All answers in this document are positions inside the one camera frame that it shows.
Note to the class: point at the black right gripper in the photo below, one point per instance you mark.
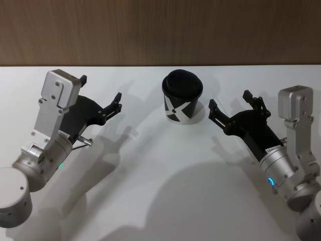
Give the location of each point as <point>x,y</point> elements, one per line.
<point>255,130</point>

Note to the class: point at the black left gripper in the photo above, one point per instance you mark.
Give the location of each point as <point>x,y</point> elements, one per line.
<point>77,115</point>

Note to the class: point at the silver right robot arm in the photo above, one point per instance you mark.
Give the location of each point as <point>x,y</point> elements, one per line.
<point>298,140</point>

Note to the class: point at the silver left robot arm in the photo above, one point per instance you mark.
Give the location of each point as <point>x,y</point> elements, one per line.
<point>47,120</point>

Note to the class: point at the black white patterned paper cup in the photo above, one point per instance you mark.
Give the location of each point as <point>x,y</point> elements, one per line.
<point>181,109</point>

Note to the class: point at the black plastic cup lid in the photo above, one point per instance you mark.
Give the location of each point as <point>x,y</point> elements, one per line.
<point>181,82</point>

